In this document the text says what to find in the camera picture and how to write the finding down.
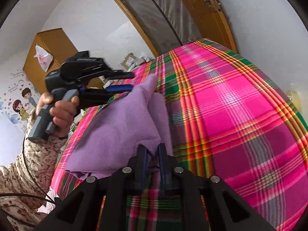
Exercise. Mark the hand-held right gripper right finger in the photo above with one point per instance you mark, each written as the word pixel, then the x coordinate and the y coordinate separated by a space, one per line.
pixel 162 168

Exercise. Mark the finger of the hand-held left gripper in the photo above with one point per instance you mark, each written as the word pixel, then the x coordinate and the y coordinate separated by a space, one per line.
pixel 118 88
pixel 120 75

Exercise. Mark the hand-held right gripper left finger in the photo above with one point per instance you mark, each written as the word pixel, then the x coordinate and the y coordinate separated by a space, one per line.
pixel 144 163

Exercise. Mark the purple fleece cloth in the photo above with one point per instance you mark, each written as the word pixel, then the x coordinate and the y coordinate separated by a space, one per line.
pixel 115 130

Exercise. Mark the person's left forearm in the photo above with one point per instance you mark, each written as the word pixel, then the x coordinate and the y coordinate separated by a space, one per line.
pixel 19 173

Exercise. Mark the person's left hand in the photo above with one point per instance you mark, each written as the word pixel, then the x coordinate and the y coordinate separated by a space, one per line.
pixel 62 115

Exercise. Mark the brown cardboard box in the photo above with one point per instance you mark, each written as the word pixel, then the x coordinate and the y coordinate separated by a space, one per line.
pixel 128 61

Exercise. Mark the wooden wardrobe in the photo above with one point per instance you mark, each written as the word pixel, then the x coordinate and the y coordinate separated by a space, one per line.
pixel 57 43

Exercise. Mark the white pink plastic bag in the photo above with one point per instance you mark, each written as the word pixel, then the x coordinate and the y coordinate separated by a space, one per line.
pixel 43 59

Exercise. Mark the clear plastic door curtain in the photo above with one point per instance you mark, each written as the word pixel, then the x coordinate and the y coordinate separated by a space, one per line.
pixel 156 16

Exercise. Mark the pink green plaid bedsheet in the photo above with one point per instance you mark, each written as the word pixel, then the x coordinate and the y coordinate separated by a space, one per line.
pixel 228 113

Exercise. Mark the wooden door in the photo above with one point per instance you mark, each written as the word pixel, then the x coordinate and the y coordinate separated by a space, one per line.
pixel 204 24

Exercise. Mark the wooden door frame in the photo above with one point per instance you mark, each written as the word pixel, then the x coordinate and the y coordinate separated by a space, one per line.
pixel 128 16

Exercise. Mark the cartoon wall sticker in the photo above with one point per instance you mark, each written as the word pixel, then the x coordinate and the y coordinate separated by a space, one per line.
pixel 21 103

